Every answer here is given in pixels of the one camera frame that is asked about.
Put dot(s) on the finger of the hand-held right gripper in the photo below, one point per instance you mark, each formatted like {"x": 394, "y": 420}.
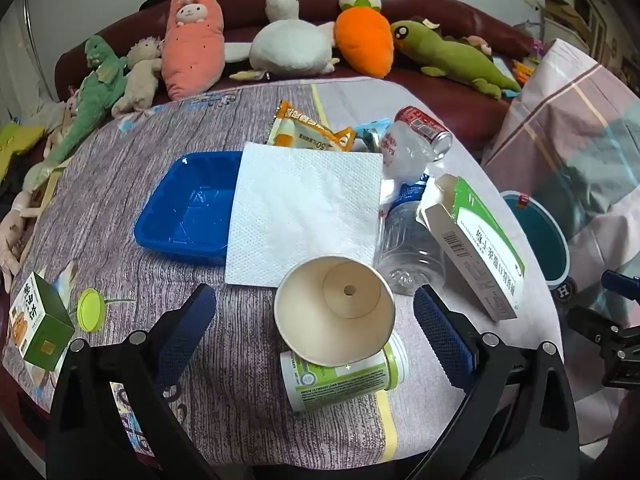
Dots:
{"x": 595, "y": 327}
{"x": 622, "y": 284}

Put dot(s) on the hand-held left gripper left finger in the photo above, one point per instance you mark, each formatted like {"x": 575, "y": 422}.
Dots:
{"x": 185, "y": 332}

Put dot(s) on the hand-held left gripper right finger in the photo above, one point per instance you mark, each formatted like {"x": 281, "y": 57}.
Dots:
{"x": 440, "y": 335}

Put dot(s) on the blue round waste bin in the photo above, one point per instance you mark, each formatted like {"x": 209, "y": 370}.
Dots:
{"x": 540, "y": 240}

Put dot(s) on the green white carton box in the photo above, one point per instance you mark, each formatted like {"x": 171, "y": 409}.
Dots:
{"x": 480, "y": 250}

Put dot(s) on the yellow-green plastic lid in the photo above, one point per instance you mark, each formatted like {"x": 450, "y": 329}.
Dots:
{"x": 91, "y": 310}

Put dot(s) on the clear plastic bottle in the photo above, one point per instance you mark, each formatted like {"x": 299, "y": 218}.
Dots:
{"x": 405, "y": 245}

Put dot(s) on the green white supplement bottle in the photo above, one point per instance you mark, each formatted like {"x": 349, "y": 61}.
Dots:
{"x": 340, "y": 385}

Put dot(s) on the beige paper cup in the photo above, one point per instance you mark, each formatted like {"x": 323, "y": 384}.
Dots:
{"x": 305, "y": 320}

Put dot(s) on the blue plastic tray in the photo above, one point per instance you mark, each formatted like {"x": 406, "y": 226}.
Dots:
{"x": 190, "y": 210}

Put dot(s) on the small green box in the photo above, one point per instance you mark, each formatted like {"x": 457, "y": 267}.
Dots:
{"x": 45, "y": 340}

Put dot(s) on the white paper napkin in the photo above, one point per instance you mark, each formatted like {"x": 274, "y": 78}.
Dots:
{"x": 300, "y": 210}

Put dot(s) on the clear plastic cup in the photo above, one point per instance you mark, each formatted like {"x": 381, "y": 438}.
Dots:
{"x": 405, "y": 155}

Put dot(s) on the red soda can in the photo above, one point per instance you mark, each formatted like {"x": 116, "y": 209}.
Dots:
{"x": 425, "y": 125}

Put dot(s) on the light blue snack packet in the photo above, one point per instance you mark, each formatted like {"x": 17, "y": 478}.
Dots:
{"x": 372, "y": 126}

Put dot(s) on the orange snack packet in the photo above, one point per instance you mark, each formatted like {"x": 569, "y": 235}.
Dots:
{"x": 300, "y": 130}

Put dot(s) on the checked pink grey blanket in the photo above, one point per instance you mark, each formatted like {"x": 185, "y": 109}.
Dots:
{"x": 575, "y": 125}

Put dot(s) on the pale pink bunny plush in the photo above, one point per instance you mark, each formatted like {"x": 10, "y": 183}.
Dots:
{"x": 12, "y": 240}

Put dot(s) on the striped pink tablecloth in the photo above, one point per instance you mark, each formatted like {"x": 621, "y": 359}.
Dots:
{"x": 150, "y": 125}

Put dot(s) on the dark red leather sofa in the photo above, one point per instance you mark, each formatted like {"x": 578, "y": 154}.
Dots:
{"x": 450, "y": 105}

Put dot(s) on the yellow plush toy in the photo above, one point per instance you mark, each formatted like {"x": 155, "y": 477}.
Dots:
{"x": 17, "y": 142}

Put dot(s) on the green dinosaur plush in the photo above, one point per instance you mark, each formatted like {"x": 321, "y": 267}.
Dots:
{"x": 90, "y": 95}

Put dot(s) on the beige doll plush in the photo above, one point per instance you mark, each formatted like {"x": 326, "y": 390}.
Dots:
{"x": 140, "y": 75}

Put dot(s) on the cardboard box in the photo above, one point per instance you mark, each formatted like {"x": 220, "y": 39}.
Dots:
{"x": 565, "y": 15}

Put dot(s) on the small brown bear plush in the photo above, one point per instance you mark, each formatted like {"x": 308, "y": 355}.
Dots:
{"x": 480, "y": 46}

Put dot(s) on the green crocodile plush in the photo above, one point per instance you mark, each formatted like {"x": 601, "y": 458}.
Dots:
{"x": 450, "y": 57}

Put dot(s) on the pink carrot bunny plush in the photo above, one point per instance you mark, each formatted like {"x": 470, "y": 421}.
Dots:
{"x": 192, "y": 50}

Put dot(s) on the orange carrot bunny plush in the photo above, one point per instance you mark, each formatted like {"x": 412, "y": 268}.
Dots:
{"x": 362, "y": 40}

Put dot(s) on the white duck plush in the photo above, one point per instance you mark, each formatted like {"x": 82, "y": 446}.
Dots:
{"x": 290, "y": 45}

